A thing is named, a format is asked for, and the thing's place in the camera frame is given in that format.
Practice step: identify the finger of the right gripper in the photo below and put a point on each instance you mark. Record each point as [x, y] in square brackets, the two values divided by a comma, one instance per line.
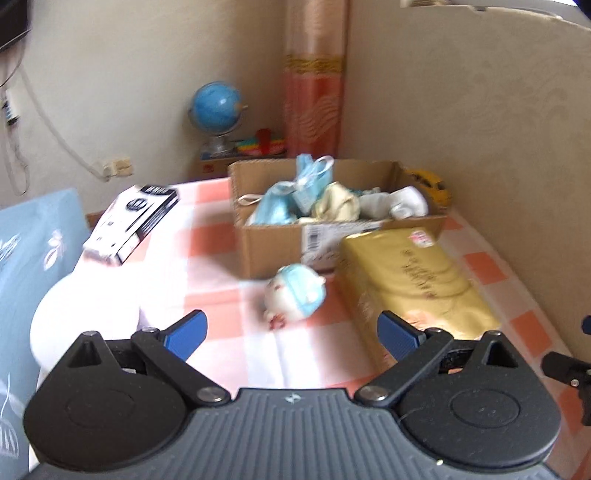
[586, 325]
[571, 372]

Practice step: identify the clear jar white lid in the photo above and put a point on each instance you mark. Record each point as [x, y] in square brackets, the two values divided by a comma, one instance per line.
[102, 300]

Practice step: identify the blue face mask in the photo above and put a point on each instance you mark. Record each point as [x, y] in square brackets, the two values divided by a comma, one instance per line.
[275, 207]
[313, 176]

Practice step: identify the hanging power strip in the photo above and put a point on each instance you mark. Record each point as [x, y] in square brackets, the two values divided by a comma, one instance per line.
[11, 113]

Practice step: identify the black white small box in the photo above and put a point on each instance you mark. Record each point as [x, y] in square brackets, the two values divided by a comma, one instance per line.
[127, 222]

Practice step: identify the wall power socket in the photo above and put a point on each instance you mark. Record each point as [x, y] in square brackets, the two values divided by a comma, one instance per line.
[121, 167]

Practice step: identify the blue desk globe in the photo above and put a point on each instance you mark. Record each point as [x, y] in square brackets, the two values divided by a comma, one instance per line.
[216, 110]

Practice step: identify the blue floral pillow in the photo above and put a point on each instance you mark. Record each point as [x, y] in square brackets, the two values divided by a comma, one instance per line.
[41, 242]

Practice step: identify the orange patterned curtain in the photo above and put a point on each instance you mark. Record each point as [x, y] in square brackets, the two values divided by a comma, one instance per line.
[314, 69]

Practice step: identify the cream knitted scrunchie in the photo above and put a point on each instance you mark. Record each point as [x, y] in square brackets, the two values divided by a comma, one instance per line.
[337, 204]

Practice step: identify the yellow toy car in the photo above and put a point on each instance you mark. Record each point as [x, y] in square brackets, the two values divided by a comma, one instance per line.
[434, 185]

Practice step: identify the white sock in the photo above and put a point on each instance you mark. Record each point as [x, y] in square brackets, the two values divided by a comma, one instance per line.
[402, 204]

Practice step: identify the cardboard box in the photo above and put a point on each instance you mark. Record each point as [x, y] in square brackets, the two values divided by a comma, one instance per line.
[264, 249]

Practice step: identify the wall television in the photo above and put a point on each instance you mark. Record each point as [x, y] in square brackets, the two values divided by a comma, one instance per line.
[14, 22]

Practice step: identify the yellow tissue pack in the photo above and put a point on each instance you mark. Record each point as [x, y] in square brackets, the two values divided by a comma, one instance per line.
[405, 271]

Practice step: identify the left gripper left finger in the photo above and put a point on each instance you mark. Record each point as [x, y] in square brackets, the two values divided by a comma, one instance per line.
[165, 353]

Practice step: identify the checkered tablecloth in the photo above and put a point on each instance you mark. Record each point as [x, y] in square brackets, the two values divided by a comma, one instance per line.
[190, 261]

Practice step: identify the blue hat plush figurine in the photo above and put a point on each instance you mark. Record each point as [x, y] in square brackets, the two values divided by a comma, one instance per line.
[293, 295]

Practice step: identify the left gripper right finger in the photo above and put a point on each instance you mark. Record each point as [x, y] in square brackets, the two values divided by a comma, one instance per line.
[418, 354]

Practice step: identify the colourful toy stack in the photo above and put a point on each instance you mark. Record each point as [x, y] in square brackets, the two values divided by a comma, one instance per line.
[265, 143]

